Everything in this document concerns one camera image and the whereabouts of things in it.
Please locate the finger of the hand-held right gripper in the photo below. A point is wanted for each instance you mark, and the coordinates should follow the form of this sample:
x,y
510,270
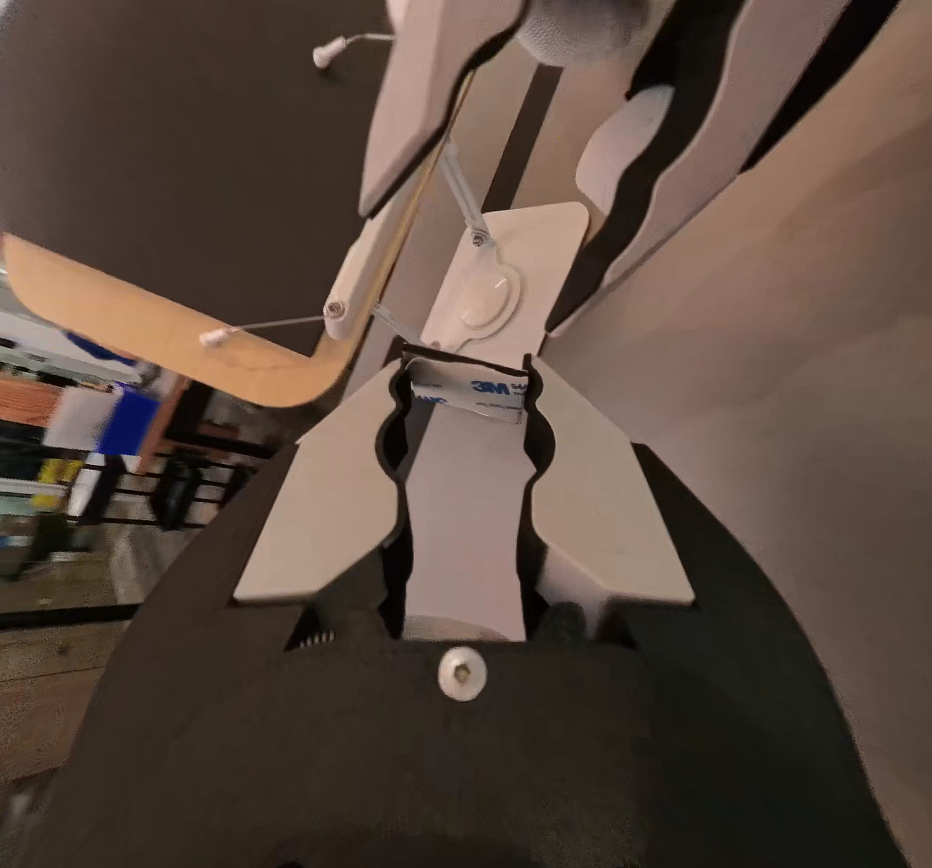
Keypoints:
x,y
437,45
786,31

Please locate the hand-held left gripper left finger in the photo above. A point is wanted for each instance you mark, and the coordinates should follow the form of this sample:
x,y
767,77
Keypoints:
x,y
327,504

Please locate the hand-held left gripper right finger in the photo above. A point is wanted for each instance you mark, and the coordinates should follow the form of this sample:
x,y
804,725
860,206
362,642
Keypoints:
x,y
604,511

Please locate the white foam tape piece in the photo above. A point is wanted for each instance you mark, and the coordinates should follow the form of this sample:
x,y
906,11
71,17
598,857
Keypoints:
x,y
473,395

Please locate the person's right hand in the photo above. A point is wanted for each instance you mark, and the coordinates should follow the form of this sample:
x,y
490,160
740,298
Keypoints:
x,y
582,16

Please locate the clear stand strut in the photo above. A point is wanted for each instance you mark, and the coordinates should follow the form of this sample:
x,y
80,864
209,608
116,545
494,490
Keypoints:
x,y
459,184

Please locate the black metal rack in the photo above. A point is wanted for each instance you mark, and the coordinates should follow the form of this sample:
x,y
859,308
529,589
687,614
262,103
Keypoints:
x,y
182,489

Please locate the blue box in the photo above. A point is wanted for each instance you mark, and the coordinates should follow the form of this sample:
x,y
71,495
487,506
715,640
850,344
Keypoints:
x,y
131,420

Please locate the dark-faced wooden stand board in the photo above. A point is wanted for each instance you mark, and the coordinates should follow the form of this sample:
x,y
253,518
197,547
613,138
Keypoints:
x,y
182,118

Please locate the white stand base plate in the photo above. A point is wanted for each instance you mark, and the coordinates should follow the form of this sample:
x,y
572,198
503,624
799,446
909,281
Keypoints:
x,y
539,249

